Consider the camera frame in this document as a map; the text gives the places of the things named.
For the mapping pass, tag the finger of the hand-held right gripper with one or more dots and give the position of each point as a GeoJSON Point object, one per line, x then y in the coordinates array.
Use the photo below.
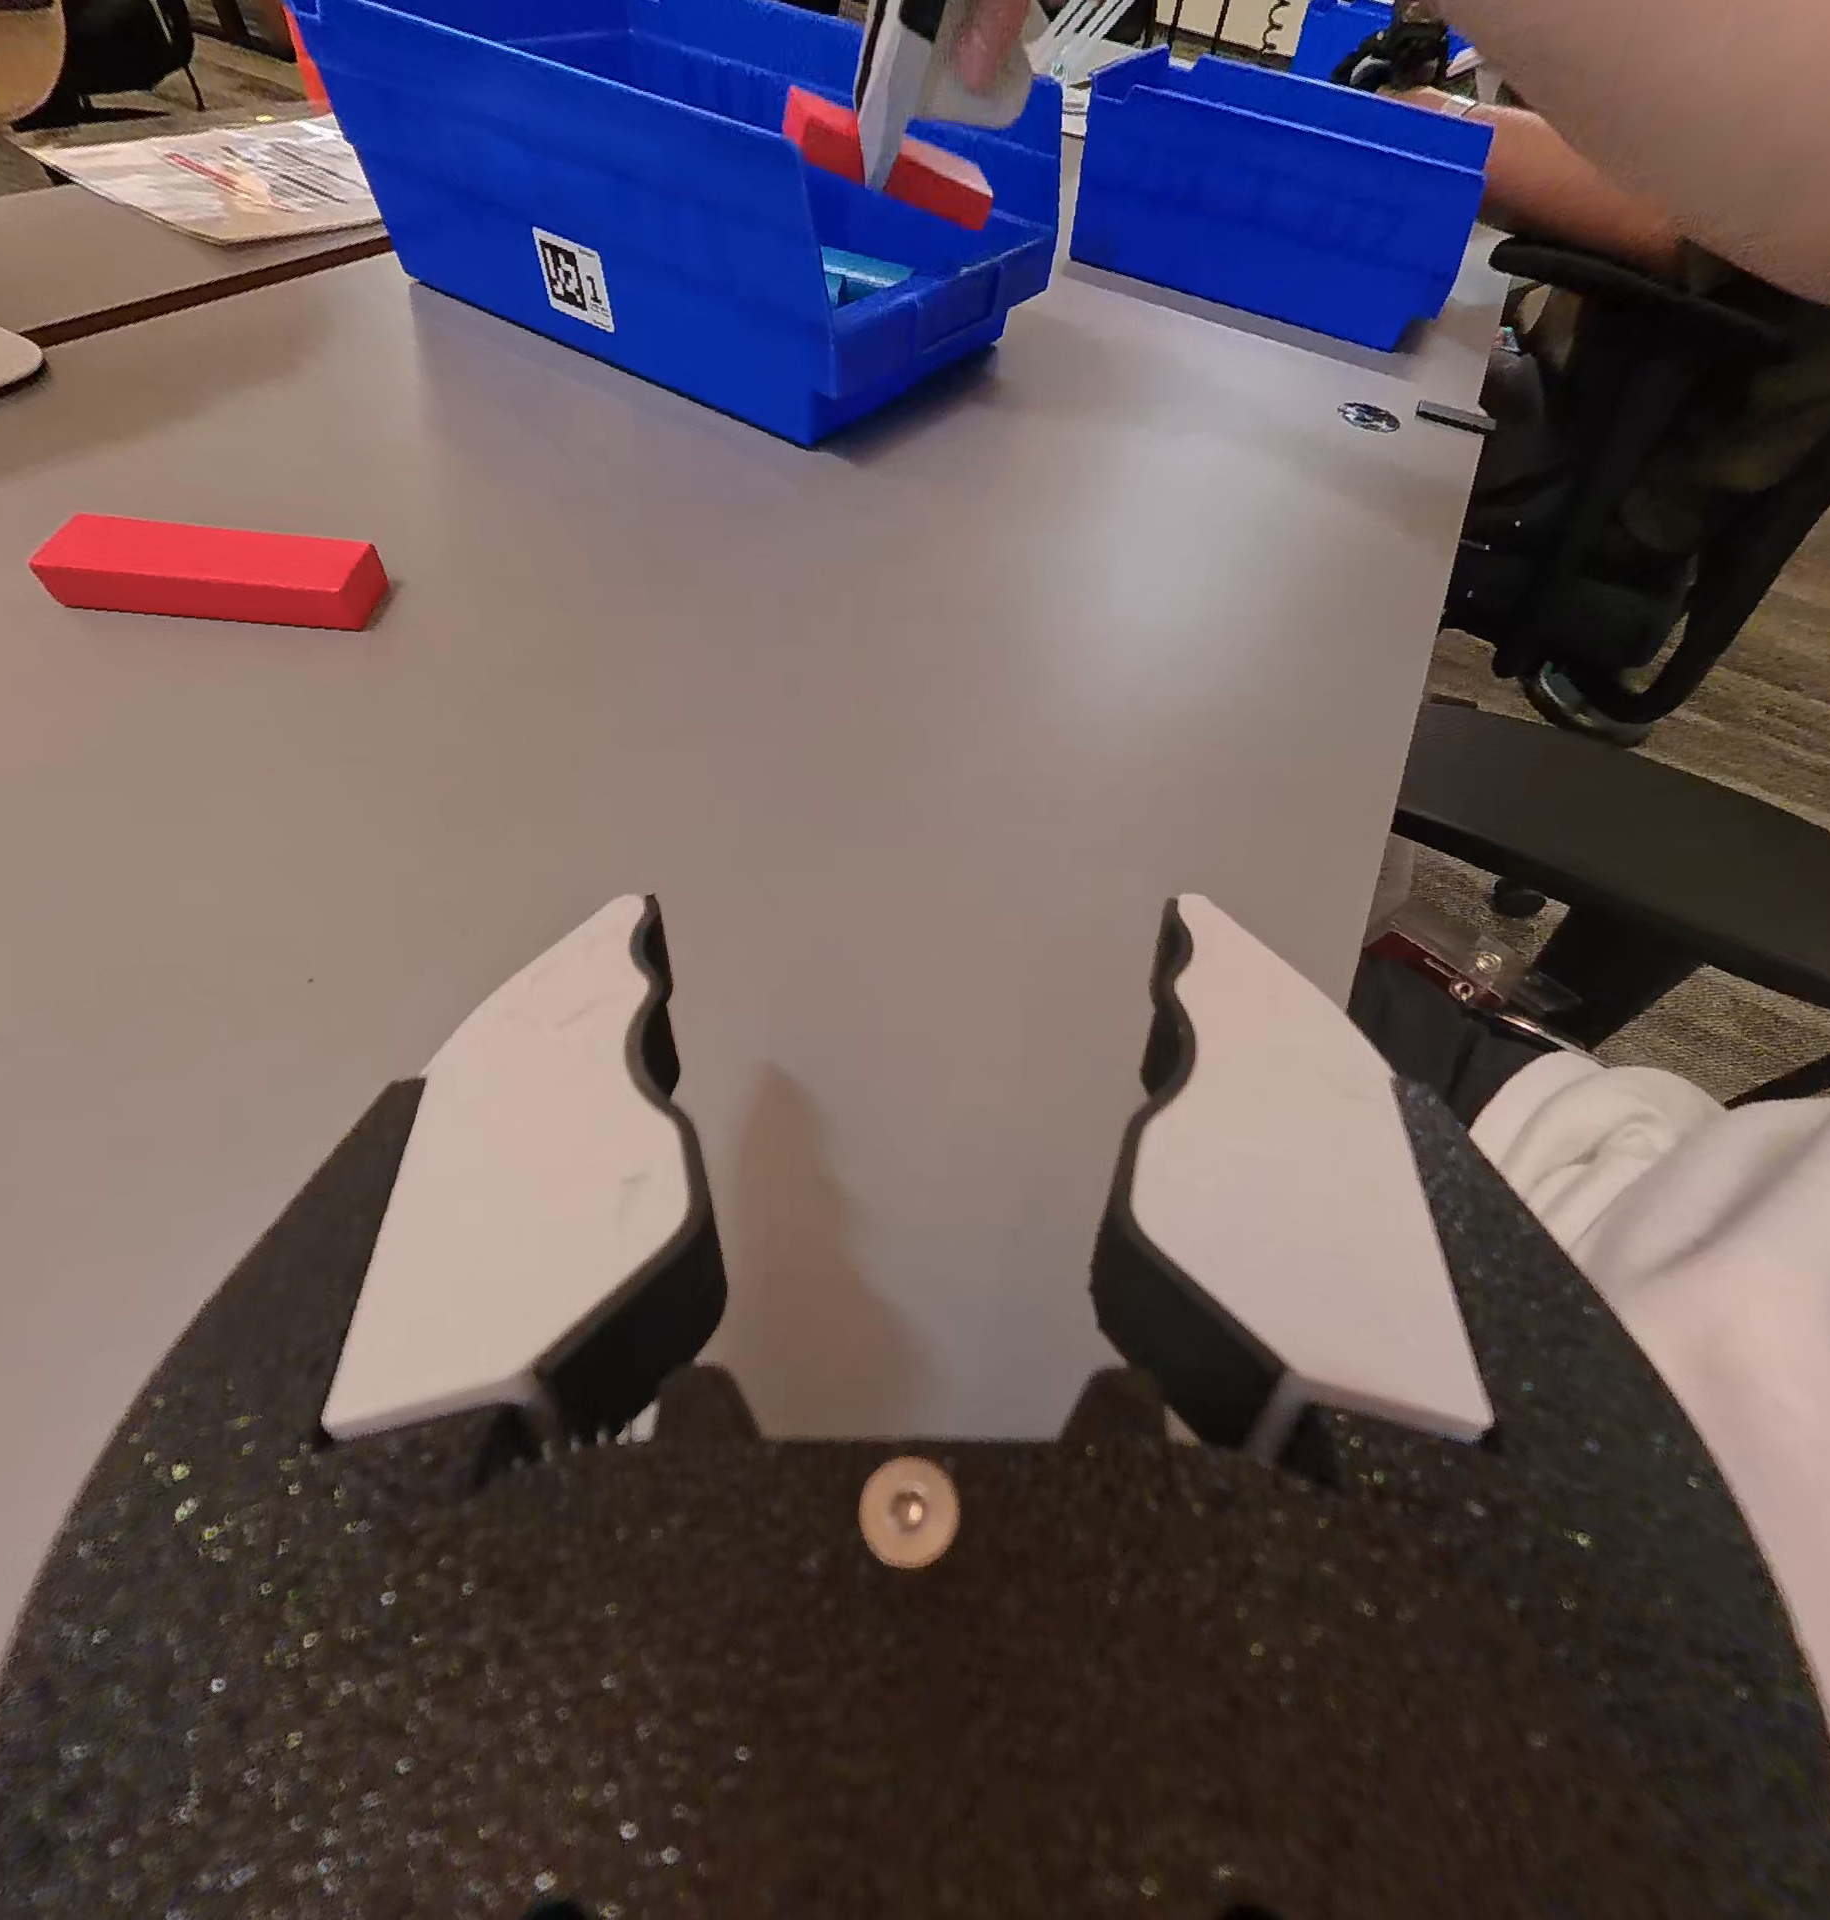
{"type": "Point", "coordinates": [876, 90]}
{"type": "Point", "coordinates": [922, 46]}

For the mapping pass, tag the person's right forearm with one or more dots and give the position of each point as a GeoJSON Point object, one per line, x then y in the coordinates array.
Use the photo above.
{"type": "Point", "coordinates": [1681, 121]}

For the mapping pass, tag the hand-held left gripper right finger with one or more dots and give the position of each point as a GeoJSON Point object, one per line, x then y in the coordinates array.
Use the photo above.
{"type": "Point", "coordinates": [1291, 1200]}

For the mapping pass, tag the red rectangular block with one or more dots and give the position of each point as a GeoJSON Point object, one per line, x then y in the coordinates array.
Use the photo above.
{"type": "Point", "coordinates": [952, 188]}
{"type": "Point", "coordinates": [196, 570]}

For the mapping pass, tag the grey side desk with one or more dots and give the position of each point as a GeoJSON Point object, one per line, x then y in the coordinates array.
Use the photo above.
{"type": "Point", "coordinates": [46, 262]}

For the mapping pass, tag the clear badge holder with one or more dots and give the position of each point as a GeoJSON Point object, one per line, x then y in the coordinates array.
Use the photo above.
{"type": "Point", "coordinates": [1471, 982]}

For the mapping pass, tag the laminated instruction card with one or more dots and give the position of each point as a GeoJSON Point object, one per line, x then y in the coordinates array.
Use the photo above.
{"type": "Point", "coordinates": [211, 180]}

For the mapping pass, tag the light blue block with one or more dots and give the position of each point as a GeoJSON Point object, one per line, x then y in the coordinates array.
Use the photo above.
{"type": "Point", "coordinates": [862, 276]}

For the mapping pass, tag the person's white shirt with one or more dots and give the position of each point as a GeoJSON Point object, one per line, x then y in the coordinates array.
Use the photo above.
{"type": "Point", "coordinates": [1726, 1350]}

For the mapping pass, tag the round metal table grommet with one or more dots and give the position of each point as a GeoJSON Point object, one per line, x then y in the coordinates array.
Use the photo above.
{"type": "Point", "coordinates": [1368, 417]}

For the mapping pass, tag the person's right hand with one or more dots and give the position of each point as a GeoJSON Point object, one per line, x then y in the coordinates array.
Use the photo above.
{"type": "Point", "coordinates": [992, 46]}

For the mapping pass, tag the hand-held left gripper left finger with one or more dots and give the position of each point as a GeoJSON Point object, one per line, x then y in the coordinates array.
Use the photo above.
{"type": "Point", "coordinates": [526, 1200]}

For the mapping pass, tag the tagged blue plastic bin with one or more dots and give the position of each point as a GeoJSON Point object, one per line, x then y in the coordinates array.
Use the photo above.
{"type": "Point", "coordinates": [675, 240]}

